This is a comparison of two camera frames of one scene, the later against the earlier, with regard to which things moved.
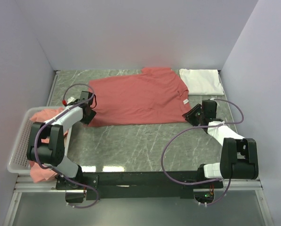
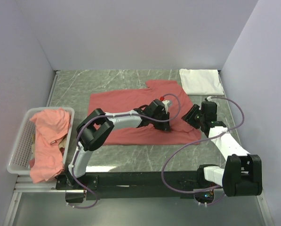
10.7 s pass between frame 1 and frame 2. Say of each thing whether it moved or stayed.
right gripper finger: stayed
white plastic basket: stayed
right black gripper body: stayed
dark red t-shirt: moved
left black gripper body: moved
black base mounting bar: stayed
